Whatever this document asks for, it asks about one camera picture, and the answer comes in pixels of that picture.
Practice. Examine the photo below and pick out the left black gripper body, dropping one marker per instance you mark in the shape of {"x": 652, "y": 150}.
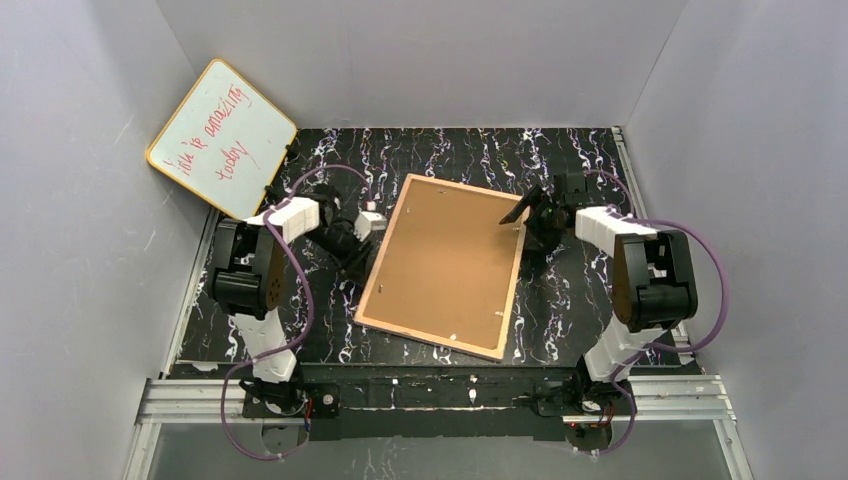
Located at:
{"x": 353, "y": 250}

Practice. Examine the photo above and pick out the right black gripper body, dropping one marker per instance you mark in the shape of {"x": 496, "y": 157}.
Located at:
{"x": 538, "y": 218}

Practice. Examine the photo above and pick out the frame backing board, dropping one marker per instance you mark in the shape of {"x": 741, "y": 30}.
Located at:
{"x": 440, "y": 262}

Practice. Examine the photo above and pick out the wooden picture frame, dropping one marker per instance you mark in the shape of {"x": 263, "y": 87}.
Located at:
{"x": 430, "y": 331}

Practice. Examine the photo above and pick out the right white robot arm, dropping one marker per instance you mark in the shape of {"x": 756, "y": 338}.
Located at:
{"x": 652, "y": 282}

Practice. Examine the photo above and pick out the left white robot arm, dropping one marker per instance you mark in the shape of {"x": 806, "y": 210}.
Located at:
{"x": 246, "y": 280}

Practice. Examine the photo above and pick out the whiteboard with red writing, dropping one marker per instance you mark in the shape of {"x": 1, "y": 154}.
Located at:
{"x": 225, "y": 142}

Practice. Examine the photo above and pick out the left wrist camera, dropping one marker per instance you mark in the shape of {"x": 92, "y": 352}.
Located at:
{"x": 369, "y": 220}

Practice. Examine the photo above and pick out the aluminium rail base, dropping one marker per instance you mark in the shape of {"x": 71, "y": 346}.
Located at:
{"x": 392, "y": 387}

